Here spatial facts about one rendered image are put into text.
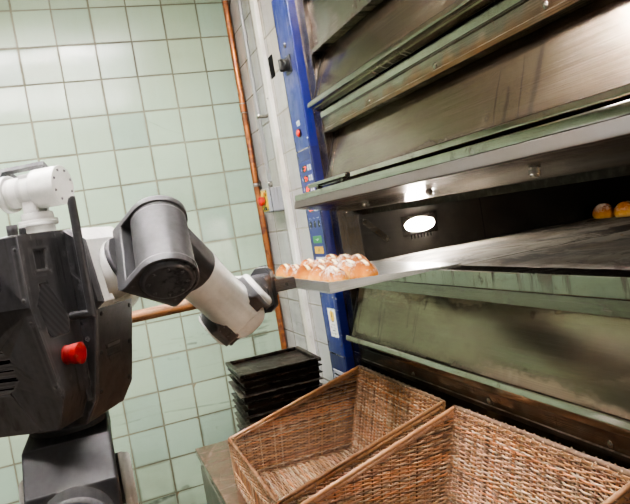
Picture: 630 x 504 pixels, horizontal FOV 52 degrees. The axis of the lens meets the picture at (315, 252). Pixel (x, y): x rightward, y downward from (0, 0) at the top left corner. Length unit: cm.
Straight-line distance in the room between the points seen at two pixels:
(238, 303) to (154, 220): 23
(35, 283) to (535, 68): 91
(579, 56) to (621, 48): 9
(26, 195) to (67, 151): 177
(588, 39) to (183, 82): 214
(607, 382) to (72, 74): 242
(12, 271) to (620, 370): 97
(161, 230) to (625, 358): 79
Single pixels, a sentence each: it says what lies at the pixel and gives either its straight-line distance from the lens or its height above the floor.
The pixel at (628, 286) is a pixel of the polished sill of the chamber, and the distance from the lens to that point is 115.
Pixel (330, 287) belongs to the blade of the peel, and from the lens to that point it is 150.
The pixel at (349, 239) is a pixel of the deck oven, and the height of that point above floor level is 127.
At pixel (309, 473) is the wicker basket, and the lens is 207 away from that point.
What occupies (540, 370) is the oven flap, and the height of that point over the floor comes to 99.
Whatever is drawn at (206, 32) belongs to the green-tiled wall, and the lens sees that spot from 311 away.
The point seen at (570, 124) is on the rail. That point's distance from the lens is 98.
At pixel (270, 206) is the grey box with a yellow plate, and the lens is 265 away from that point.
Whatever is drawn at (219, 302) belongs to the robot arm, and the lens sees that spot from 112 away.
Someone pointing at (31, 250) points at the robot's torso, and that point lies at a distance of 97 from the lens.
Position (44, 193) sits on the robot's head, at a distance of 114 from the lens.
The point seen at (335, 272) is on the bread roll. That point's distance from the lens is 154.
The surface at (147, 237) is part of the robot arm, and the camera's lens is 100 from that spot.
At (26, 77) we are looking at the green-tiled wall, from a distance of 299.
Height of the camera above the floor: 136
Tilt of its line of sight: 3 degrees down
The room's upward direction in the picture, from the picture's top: 9 degrees counter-clockwise
